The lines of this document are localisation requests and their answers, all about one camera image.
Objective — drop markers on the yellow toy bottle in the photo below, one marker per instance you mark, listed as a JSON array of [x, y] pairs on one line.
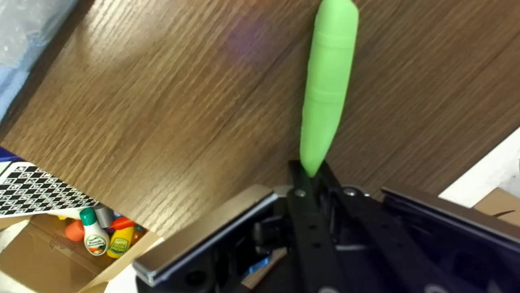
[[121, 240]]

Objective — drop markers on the black white checker board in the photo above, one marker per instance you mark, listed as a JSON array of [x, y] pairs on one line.
[[38, 188]]

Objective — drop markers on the white bottle with green cap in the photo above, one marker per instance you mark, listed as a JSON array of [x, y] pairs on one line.
[[95, 237]]

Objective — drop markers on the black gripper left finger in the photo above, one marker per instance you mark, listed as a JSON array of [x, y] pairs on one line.
[[311, 232]]

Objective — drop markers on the blue folded towel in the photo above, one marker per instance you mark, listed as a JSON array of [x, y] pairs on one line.
[[22, 42]]

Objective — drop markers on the cardboard box with toys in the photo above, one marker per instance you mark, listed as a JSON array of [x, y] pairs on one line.
[[38, 260]]

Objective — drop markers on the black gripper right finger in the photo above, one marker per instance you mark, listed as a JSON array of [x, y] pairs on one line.
[[380, 232]]

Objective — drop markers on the orange toy ball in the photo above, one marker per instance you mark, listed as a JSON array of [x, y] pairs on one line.
[[74, 231]]

